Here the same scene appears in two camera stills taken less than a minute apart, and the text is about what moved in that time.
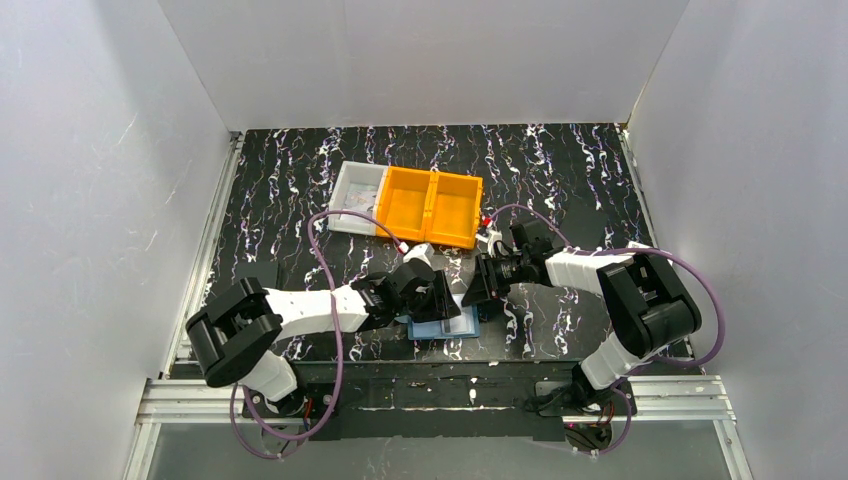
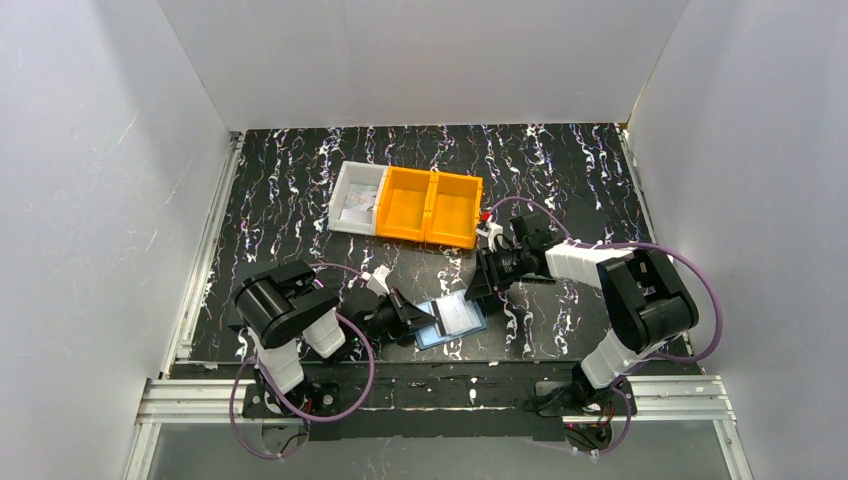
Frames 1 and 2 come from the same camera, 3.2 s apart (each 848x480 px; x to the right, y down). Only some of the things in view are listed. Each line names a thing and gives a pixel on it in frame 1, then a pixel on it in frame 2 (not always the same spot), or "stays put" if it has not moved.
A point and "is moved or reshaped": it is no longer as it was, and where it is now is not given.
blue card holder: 464,325 is moved or reshaped
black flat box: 267,272 stays put
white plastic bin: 356,189 stays put
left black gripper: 441,298 → 400,310
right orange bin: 454,209 stays put
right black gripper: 490,274 stays put
